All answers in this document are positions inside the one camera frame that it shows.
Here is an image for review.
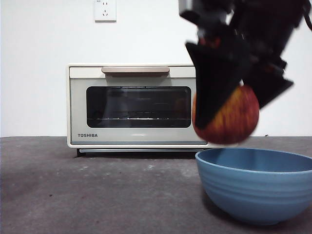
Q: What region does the blue ribbed bowl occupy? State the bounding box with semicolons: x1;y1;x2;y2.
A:
195;147;312;226

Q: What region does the white wall socket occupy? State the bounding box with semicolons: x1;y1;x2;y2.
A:
94;0;117;23

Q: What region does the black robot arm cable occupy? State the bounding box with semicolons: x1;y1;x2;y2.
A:
301;4;312;32

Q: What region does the cream Toshiba toaster oven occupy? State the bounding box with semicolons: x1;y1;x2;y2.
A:
66;63;211;159

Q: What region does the red yellow apple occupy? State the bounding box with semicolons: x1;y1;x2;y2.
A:
192;84;260;146

